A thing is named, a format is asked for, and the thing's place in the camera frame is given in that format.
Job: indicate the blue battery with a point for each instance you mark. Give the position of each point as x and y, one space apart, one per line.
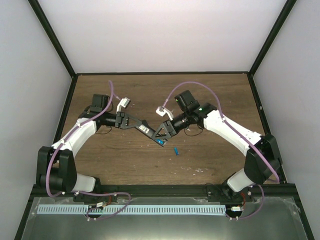
176 151
160 142

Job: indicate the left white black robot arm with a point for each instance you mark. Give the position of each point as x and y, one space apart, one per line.
56 168

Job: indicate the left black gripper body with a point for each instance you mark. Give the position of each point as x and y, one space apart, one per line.
120 116

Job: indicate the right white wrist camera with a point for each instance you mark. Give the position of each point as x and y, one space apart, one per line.
162 111

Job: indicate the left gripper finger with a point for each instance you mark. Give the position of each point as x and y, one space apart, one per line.
133 124
133 119

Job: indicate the clear plastic sheet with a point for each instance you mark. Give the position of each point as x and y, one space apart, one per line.
272 218

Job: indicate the light blue slotted cable duct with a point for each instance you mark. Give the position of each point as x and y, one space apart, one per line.
78 209

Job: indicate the black aluminium frame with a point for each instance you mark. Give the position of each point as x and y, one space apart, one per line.
281 190

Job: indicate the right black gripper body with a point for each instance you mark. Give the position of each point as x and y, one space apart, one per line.
174 131

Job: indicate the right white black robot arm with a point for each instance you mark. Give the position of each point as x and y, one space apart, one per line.
262 155

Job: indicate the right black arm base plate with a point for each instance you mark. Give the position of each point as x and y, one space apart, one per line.
215 196

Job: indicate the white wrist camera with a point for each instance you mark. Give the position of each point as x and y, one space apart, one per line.
124 103
162 111

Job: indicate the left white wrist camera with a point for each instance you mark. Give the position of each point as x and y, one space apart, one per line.
124 103

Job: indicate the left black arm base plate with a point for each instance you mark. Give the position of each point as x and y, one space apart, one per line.
93 198

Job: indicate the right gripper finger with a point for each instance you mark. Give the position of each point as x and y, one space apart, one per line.
160 132
161 137

